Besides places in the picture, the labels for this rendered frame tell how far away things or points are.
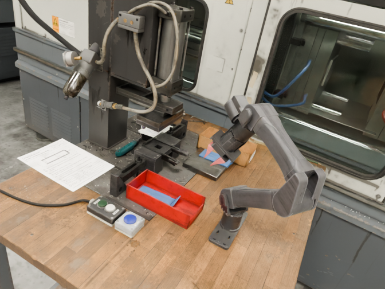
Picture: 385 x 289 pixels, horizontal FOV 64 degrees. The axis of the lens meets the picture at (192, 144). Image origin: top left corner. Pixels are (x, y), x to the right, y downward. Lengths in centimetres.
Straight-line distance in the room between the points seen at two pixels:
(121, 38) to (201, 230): 71
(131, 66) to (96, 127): 35
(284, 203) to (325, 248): 119
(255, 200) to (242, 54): 95
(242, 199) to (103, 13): 78
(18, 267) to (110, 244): 121
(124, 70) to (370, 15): 98
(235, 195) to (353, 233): 101
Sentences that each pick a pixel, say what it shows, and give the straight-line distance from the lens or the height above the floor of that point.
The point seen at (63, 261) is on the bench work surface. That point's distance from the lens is 96.
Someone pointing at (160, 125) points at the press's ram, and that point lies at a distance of 112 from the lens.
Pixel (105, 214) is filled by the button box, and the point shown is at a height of 93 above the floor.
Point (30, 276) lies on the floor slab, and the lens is 209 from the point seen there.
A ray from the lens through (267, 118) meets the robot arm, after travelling 84.
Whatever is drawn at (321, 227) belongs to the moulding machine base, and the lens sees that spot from 189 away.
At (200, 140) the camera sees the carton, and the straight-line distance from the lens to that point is 145.
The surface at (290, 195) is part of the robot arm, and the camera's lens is 77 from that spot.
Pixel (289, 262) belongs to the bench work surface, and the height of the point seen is 90.
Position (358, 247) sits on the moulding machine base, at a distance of 192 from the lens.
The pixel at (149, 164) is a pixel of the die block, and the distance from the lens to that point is 122.
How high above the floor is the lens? 165
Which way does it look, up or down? 30 degrees down
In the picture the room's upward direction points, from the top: 11 degrees clockwise
